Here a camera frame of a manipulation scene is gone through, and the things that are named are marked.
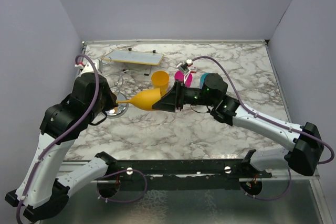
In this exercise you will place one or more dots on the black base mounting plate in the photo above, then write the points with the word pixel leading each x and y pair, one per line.
pixel 182 174

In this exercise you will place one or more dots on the aluminium rail frame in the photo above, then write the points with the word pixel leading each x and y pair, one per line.
pixel 165 117

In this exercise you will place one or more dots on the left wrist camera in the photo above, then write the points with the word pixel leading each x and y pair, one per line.
pixel 88 68

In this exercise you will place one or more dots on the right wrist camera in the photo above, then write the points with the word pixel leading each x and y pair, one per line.
pixel 184 67

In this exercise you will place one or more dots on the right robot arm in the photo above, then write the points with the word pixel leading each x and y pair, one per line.
pixel 301 147

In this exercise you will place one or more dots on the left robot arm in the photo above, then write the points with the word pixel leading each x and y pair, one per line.
pixel 43 194

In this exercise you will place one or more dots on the pink plastic wine glass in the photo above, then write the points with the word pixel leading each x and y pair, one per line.
pixel 181 77

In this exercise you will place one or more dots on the red card box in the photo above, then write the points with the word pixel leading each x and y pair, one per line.
pixel 193 69

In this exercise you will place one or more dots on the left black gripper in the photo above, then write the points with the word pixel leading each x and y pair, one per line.
pixel 112 98

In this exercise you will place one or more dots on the yellow wine glass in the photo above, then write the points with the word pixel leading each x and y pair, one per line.
pixel 144 99
pixel 160 79

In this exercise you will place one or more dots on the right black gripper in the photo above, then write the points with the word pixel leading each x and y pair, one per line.
pixel 174 99

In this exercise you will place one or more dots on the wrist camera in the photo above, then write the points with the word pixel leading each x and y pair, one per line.
pixel 184 67
pixel 88 68

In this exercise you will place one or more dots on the yellow framed whiteboard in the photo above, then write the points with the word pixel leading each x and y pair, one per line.
pixel 135 62

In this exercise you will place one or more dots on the blue plastic wine glass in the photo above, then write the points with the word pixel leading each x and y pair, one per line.
pixel 202 79

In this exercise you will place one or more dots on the yellow wine glass front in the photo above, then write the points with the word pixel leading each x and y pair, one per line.
pixel 160 79

